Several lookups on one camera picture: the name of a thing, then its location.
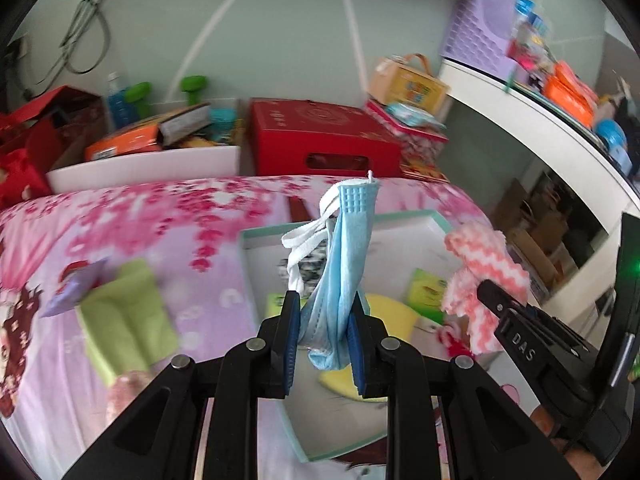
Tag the black grey carton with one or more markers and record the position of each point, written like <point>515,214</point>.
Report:
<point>185,125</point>

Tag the person's right hand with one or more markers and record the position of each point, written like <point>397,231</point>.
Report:
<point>542,420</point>

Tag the pink floral printed bedsheet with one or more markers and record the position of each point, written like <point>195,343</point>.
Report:
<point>150,220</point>

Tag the blue water bottle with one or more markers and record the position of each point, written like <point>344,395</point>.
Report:
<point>118,105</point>

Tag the pink white zigzag fuzzy sock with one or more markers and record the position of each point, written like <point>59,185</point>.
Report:
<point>485,265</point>

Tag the purple plastic basket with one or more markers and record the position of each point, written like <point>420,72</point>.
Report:
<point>475,35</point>

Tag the yellow sponge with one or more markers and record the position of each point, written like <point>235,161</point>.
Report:
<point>395,315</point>

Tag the dark red open box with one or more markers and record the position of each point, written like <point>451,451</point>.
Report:
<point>55,115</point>

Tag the black white patterned cloth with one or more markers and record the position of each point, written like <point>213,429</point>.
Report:
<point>312,267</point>

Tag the blue wet wipes pack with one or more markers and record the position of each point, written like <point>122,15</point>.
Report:
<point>412,114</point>

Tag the green dumbbell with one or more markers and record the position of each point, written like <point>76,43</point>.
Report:
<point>194,85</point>
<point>137,95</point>

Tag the blue round container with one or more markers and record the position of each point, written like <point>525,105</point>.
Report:
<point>611,137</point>

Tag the white storage box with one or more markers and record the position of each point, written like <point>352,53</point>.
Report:
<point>150,170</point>

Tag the red yellow printed box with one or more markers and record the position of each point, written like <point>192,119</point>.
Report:
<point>425,172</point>

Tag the teal container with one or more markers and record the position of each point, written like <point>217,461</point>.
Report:
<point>223,122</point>

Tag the green cloth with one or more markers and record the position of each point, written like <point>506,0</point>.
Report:
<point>130,320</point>

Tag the white curved shelf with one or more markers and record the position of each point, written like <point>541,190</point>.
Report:
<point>540,130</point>

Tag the stack of cardboard boxes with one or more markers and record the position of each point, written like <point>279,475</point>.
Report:
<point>545,230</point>

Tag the green tape strip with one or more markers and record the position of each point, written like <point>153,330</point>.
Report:
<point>510,85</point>

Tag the orange box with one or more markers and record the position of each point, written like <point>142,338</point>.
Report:
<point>120,142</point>

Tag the purple packet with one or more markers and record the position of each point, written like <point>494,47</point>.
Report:
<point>75,287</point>

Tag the colourful stationery pile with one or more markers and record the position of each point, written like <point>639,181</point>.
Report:
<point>530,40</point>

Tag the orange packets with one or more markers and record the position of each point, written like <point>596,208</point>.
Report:
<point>570,90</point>

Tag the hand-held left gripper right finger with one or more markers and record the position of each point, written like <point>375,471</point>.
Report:
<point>356,360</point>

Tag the red white patterned box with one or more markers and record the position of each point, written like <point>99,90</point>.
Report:
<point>415,142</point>

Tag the blue face mask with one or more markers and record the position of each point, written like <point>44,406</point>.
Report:
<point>340,280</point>

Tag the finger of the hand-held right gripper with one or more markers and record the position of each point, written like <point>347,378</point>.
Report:
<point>500,300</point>

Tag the white tray with teal rim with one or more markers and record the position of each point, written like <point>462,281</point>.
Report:
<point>400,240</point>

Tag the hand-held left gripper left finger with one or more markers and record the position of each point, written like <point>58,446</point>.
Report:
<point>292,360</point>

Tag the green tissue pack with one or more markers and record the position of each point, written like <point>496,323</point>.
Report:
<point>425,292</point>
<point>275,305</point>

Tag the red gift box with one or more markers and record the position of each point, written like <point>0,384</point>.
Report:
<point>300,135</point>

